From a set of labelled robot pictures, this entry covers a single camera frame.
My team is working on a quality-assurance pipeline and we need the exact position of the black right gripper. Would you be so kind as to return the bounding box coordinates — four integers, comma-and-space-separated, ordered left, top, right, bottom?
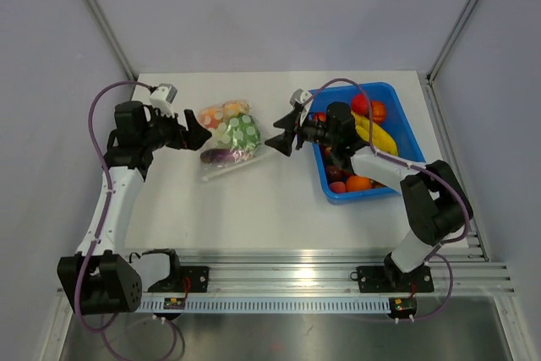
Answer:
266, 107, 339, 156

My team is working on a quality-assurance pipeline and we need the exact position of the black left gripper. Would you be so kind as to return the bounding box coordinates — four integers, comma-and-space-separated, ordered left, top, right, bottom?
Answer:
140, 104, 210, 151

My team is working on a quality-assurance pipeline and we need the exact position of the purple onion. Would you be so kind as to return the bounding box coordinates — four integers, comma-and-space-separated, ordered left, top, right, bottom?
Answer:
199, 148, 246, 166

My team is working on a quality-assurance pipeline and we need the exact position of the green lettuce head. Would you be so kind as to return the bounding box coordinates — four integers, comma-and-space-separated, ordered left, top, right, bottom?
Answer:
226, 114, 261, 151

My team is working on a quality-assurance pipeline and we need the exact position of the yellow orange with leaf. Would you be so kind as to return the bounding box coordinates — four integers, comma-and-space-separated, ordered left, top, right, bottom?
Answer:
222, 100, 251, 120

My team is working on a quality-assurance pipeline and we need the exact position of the clear dotted zip top bag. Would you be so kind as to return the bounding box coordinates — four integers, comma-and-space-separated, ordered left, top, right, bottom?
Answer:
197, 99, 273, 182

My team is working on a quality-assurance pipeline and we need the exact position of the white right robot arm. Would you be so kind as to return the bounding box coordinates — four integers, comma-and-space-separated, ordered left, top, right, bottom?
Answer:
265, 102, 473, 293

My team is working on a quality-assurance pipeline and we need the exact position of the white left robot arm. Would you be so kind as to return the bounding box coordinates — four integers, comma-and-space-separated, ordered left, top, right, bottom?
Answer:
57, 101, 211, 316

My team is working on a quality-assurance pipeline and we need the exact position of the red apple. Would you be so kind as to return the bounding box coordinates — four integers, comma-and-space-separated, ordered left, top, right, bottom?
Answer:
351, 93, 369, 116

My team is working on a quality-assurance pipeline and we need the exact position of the dark purple plum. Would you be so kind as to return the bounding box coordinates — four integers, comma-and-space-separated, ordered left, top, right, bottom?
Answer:
325, 165, 343, 183

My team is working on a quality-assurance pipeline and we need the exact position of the yellow banana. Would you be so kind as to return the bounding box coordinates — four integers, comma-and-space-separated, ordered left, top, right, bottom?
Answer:
352, 112, 398, 156

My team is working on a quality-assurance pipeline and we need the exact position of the orange small pumpkin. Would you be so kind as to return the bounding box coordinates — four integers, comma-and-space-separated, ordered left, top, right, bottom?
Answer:
371, 101, 387, 125

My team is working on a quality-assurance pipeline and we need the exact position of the orange fruit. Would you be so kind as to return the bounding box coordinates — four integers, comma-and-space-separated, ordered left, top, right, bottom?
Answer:
346, 175, 373, 193

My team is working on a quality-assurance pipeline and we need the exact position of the small pink peach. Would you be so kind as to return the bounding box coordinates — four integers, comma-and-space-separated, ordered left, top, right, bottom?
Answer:
329, 181, 347, 194

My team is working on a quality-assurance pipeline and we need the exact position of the blue plastic bin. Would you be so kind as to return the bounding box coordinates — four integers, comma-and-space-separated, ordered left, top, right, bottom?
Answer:
309, 82, 424, 205

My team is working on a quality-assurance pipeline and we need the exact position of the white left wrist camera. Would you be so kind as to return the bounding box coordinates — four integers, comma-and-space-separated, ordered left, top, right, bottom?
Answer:
149, 84, 178, 118

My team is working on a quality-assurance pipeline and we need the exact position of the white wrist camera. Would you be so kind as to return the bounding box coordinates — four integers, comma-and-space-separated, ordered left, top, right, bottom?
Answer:
149, 84, 178, 118
290, 89, 313, 125

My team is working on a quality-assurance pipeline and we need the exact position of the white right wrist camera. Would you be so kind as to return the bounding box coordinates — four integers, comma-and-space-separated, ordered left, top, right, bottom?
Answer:
290, 89, 313, 125

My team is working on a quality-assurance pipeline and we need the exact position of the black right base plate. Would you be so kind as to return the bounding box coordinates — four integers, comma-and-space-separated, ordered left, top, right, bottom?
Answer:
356, 265, 434, 293

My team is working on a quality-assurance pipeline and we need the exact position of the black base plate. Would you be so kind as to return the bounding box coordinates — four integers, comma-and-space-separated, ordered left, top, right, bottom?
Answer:
143, 265, 210, 293
356, 265, 434, 293

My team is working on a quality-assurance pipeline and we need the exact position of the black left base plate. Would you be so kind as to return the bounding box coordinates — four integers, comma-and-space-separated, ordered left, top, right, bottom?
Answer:
143, 265, 210, 293

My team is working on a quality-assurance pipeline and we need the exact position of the aluminium rail frame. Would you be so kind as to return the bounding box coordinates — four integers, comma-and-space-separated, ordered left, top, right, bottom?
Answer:
123, 249, 515, 317

